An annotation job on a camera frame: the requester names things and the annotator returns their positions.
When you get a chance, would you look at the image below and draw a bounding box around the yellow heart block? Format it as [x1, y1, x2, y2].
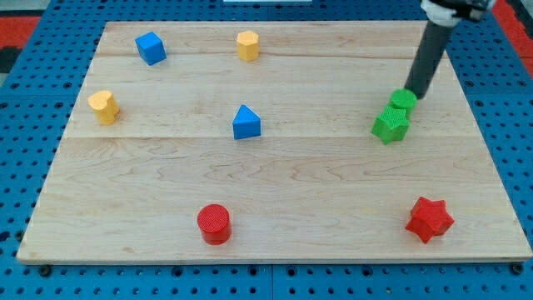
[87, 90, 120, 125]

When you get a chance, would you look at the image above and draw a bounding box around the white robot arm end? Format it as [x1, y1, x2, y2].
[420, 0, 496, 28]

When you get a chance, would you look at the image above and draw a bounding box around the red star block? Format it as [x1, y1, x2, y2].
[405, 197, 455, 243]

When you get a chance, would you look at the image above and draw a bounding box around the red cylinder block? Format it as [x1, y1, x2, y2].
[197, 204, 232, 245]

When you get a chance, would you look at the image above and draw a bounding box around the wooden board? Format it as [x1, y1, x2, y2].
[17, 21, 532, 265]

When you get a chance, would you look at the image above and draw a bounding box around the yellow hexagon block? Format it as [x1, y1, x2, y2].
[237, 31, 260, 62]

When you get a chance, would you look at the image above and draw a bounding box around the blue triangle block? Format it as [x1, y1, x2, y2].
[232, 105, 262, 140]

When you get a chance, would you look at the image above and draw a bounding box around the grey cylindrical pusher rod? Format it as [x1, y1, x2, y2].
[404, 21, 453, 99]

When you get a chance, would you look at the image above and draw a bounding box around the green star block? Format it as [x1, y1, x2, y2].
[371, 105, 410, 144]

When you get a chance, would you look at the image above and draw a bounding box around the blue cube block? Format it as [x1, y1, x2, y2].
[135, 32, 167, 66]

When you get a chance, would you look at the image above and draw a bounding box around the green cylinder block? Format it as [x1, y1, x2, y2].
[389, 88, 417, 119]

